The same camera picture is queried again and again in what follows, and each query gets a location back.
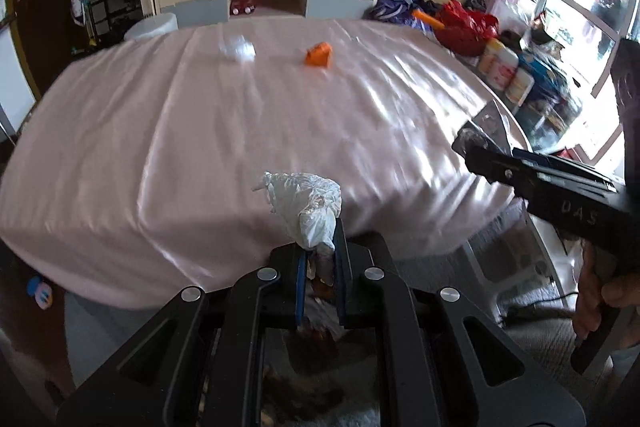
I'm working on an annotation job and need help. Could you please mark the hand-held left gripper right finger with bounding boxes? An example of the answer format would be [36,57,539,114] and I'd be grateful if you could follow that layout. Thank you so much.
[334,219,587,427]

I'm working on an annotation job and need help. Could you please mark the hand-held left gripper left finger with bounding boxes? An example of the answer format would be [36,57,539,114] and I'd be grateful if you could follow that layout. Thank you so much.
[56,247,308,427]

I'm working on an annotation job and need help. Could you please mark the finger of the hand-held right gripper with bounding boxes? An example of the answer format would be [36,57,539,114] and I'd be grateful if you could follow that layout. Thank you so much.
[451,133,532,208]
[510,147,619,194]

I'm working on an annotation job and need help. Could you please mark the clear silver wrapper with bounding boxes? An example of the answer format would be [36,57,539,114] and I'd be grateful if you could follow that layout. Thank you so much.
[456,99,527,158]

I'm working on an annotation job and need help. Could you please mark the black plastic bin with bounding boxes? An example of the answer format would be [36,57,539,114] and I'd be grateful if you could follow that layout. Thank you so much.
[262,232,401,427]

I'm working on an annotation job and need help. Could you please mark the white plastic bag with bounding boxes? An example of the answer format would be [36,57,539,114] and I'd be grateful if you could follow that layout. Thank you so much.
[251,171,344,254]

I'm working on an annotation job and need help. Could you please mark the person's right hand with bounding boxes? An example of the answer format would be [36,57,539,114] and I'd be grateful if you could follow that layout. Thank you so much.
[571,241,640,342]

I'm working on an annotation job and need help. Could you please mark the clear box of blue packets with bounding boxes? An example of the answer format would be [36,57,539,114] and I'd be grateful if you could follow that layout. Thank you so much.
[517,51,587,144]

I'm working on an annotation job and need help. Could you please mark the white plastic stool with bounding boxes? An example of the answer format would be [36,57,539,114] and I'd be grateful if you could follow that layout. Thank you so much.
[461,201,557,309]

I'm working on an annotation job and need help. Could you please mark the red plastic bag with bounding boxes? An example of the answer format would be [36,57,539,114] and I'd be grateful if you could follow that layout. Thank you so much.
[434,0,501,58]

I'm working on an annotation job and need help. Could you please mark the bed with pink sheet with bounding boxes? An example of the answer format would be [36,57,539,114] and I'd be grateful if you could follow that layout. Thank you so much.
[0,16,532,311]

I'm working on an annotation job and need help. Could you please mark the orange toy stick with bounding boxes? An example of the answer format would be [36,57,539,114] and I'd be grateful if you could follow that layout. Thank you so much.
[412,8,446,32]

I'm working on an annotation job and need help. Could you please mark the grey shaggy rug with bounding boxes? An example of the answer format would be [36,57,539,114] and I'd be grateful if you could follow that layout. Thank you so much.
[62,202,621,427]

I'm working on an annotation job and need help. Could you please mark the small orange packet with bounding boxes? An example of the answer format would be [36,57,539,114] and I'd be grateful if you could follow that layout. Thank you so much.
[305,41,334,68]

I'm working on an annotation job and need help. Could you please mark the crumpled white plastic wrap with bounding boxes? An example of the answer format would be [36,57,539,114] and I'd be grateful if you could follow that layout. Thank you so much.
[220,34,257,63]

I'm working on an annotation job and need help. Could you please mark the cartoon slipper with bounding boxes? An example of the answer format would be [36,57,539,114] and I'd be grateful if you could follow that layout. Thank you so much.
[24,276,56,309]

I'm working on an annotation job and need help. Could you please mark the black cable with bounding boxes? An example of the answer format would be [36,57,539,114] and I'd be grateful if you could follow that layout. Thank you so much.
[499,291,577,324]

